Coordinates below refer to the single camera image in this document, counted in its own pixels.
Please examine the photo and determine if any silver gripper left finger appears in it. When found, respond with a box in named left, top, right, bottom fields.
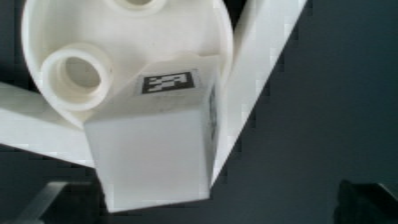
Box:
left=12, top=181, right=97, bottom=224

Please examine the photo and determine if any white fence bar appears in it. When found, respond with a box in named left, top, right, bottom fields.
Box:
left=211, top=0, right=309, bottom=181
left=0, top=82, right=94, bottom=167

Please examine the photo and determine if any white right fence bar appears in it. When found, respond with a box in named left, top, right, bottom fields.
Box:
left=211, top=0, right=309, bottom=181

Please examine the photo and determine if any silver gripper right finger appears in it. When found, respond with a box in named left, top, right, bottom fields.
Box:
left=332, top=180, right=398, bottom=224

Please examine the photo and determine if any white stool leg block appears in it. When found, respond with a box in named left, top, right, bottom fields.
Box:
left=83, top=55, right=220, bottom=213

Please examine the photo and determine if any white front fence bar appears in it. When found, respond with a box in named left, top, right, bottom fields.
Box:
left=0, top=82, right=94, bottom=167

